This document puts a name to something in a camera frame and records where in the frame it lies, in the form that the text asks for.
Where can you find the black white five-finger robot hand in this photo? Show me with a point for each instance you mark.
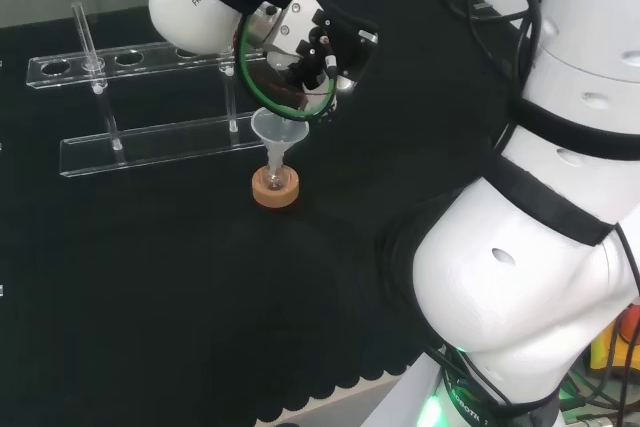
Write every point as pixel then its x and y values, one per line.
pixel 345 47

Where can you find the translucent plastic funnel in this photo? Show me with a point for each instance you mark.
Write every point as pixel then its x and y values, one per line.
pixel 272 134

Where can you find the small glass round-bottom flask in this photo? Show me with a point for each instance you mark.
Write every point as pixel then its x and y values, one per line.
pixel 275 179

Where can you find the clear acrylic funnel stand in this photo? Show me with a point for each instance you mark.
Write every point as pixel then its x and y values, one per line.
pixel 150 152

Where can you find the black bench cloth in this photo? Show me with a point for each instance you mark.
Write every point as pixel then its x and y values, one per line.
pixel 150 272

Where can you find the yellow stop button box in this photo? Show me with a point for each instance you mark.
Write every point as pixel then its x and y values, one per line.
pixel 607 347

